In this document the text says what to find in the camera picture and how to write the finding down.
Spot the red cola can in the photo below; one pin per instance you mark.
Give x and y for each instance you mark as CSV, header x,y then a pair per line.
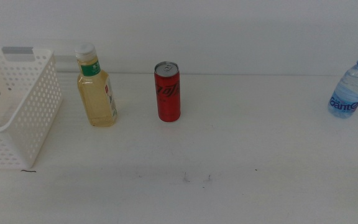
x,y
168,99

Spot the clear water bottle blue cap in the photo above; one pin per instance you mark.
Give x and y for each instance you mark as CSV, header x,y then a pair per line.
x,y
348,90

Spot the yellow tea bottle white cap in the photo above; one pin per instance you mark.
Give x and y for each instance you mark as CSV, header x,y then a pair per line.
x,y
96,102

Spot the white perforated plastic basket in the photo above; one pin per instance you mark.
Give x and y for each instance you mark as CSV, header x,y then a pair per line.
x,y
42,53

